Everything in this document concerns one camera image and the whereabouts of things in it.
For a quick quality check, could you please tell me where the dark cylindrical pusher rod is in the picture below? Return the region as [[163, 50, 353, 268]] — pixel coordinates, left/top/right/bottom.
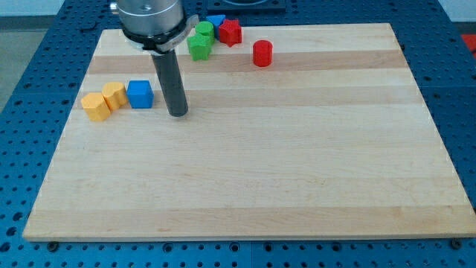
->
[[152, 50, 188, 117]]

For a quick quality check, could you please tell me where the black clamp ring mount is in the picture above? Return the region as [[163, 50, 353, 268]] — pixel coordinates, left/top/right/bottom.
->
[[122, 14, 199, 54]]

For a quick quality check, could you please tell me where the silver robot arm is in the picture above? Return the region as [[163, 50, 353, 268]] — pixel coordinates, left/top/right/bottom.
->
[[109, 0, 199, 117]]

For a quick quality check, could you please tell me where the green star block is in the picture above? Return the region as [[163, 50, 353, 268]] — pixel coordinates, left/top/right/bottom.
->
[[187, 34, 213, 61]]

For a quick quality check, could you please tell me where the blue cube block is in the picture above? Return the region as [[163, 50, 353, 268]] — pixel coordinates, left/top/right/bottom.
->
[[126, 80, 154, 109]]

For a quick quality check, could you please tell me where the green cylinder block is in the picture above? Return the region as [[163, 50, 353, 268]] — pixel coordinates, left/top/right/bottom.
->
[[195, 21, 215, 45]]

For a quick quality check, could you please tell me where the yellow heart block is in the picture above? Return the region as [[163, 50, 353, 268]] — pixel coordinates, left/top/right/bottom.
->
[[102, 82, 129, 112]]

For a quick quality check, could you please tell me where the blue triangle block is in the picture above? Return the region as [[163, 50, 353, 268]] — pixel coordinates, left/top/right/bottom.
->
[[206, 14, 226, 39]]

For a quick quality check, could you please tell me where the red star block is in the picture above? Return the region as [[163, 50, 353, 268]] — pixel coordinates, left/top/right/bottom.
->
[[219, 19, 242, 47]]

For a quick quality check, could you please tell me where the yellow hexagon block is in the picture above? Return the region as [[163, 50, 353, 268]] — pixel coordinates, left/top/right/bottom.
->
[[80, 92, 111, 122]]

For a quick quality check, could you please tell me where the red cylinder block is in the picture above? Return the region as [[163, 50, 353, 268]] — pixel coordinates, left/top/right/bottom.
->
[[253, 39, 273, 67]]

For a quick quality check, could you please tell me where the wooden board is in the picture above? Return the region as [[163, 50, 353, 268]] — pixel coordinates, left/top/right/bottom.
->
[[23, 23, 475, 242]]

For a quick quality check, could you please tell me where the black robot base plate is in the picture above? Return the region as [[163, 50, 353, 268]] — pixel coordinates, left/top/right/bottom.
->
[[207, 0, 286, 12]]

